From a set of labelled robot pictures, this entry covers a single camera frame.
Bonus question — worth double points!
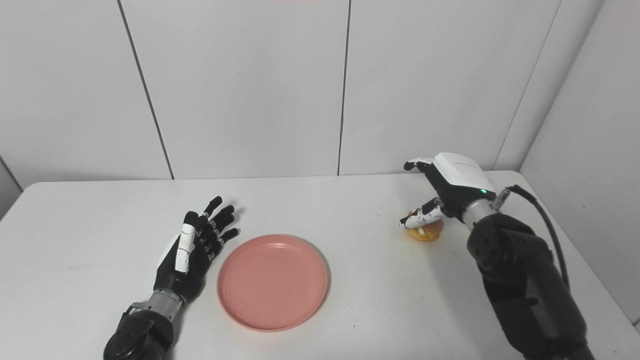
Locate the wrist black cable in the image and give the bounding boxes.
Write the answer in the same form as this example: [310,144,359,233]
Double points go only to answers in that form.
[119,301,147,323]
[492,184,571,294]

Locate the pink round plate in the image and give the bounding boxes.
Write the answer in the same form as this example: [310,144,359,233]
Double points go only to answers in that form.
[216,234,330,333]

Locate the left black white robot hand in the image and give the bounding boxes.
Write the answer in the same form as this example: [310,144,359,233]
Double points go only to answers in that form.
[152,195,240,306]

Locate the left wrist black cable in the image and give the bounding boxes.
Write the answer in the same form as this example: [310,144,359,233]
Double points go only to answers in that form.
[119,301,147,323]

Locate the cream puff pastry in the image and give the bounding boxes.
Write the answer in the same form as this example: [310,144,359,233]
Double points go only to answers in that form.
[404,210,445,243]

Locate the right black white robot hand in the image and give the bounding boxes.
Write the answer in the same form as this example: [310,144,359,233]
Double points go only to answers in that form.
[399,152,497,231]

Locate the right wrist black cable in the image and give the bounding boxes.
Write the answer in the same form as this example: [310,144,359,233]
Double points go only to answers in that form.
[492,184,571,294]

